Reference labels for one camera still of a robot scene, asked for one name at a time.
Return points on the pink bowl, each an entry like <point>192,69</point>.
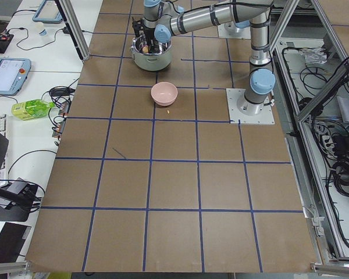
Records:
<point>164,93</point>

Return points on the near blue teach pendant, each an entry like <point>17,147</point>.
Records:
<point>13,74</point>

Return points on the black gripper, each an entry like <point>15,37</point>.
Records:
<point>150,37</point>

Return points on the green plastic bottle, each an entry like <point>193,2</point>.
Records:
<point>33,109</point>

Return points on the far blue teach pendant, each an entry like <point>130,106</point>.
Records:
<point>47,12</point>

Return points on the black camera stand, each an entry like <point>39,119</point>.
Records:
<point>17,200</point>

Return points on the paper cup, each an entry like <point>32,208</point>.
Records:
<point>41,30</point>

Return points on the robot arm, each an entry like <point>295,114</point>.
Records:
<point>163,20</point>

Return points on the blue teach pendant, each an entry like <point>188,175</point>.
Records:
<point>13,74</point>
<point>47,12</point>

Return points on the aluminium frame post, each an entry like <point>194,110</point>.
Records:
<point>69,17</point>

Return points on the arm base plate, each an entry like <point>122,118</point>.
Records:
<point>235,30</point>
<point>243,112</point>

